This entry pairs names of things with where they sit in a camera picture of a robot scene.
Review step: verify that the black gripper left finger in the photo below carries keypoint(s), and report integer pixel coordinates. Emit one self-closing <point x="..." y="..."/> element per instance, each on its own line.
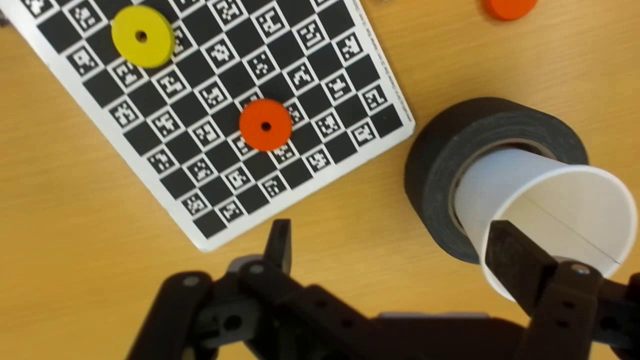
<point x="279" y="246"/>

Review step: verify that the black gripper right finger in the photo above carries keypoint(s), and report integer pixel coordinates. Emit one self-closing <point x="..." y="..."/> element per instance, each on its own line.
<point x="526" y="270"/>

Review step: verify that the white paper cup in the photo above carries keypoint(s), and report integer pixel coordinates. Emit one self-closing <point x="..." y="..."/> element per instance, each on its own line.
<point x="572" y="211"/>

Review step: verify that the checkered marker calibration board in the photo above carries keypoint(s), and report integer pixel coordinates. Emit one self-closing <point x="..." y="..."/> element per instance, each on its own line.
<point x="229" y="110"/>

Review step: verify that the black tape roll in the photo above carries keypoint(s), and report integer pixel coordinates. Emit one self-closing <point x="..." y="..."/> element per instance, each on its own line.
<point x="464" y="132"/>

